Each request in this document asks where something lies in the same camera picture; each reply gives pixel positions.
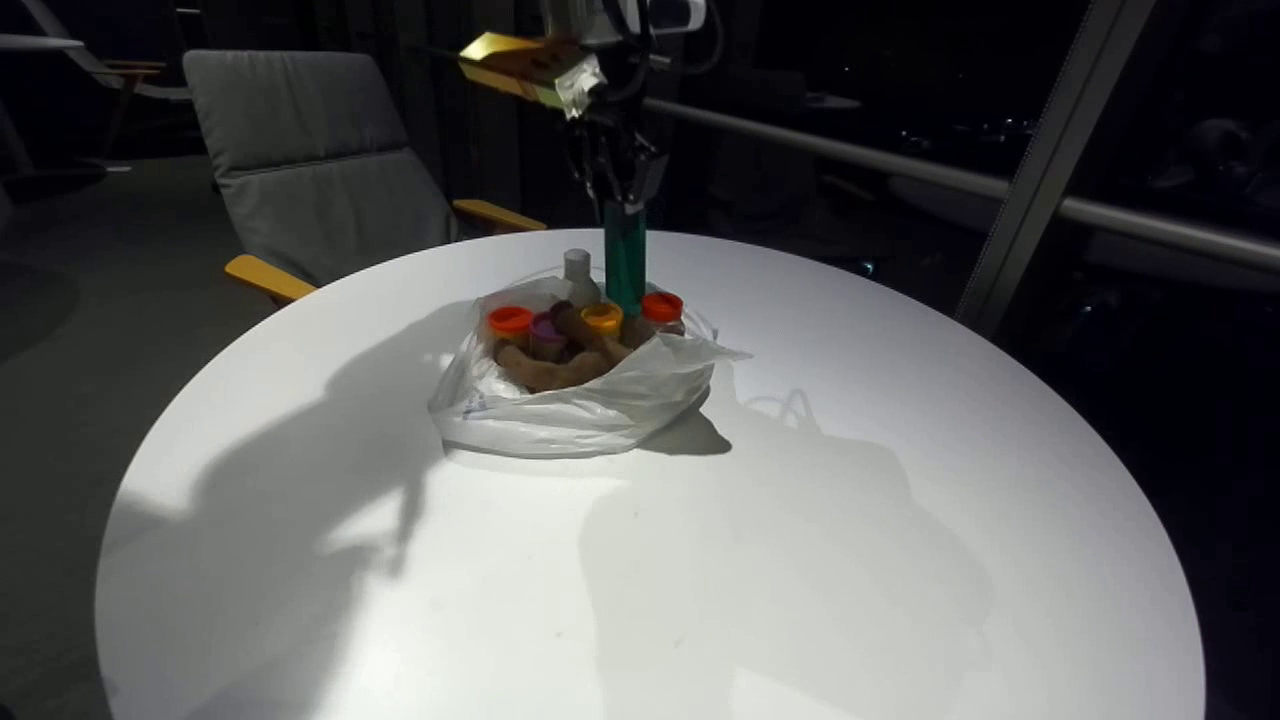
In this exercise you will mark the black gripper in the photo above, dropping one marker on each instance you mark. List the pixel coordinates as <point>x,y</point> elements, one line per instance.
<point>616,104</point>

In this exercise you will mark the green carton box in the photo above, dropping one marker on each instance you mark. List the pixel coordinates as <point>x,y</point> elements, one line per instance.
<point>627,261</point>

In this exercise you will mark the spice jar with red lid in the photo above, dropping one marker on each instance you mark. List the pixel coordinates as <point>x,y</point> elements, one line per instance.
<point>661,308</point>

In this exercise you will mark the dough tub with yellow lid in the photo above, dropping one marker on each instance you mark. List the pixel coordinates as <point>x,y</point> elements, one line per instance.
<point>603,316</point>

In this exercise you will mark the brown plush teddy bear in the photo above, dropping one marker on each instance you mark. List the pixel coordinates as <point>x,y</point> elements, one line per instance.
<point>547,360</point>

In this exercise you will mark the dough tub with purple lid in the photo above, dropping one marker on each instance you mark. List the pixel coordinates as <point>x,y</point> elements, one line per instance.
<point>547,330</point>

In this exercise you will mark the dough tub with orange lid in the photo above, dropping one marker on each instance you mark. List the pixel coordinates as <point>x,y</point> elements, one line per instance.
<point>509,321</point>

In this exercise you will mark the white plastic bag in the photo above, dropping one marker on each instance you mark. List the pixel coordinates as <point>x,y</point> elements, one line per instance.
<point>574,414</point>

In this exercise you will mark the grey chair with wooden armrests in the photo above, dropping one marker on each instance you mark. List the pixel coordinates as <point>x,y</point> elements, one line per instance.
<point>313,163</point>

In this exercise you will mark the grey horizontal window railing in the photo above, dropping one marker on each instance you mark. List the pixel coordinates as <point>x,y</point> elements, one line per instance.
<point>963,174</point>

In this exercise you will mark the yellow wrist camera box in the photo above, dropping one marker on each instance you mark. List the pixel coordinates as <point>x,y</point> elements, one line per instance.
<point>525,68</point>

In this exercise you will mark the grey window frame post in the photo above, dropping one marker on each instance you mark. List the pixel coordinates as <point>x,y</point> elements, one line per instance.
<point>1046,163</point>

